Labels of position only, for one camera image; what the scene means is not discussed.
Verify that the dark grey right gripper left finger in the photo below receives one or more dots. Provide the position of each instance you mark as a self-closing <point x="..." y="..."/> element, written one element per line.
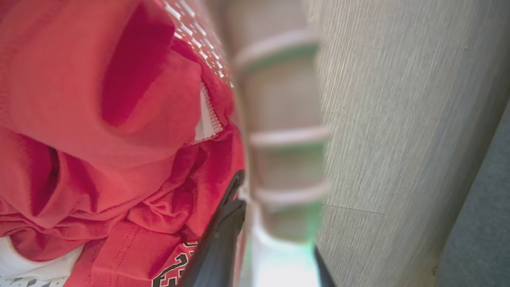
<point x="217" y="251"/>

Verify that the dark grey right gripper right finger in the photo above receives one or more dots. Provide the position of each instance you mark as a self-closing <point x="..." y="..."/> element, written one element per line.
<point x="323" y="275"/>

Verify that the white slatted laundry basket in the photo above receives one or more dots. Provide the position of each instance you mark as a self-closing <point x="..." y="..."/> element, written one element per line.
<point x="285" y="135"/>

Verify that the red jersey with black print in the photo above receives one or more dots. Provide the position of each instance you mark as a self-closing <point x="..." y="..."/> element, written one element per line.
<point x="111" y="139"/>

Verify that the grey-blue rug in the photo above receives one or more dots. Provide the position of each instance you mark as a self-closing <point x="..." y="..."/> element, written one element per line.
<point x="478" y="227"/>

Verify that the white patterned garment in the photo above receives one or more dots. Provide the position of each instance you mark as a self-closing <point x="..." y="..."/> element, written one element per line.
<point x="28" y="273"/>

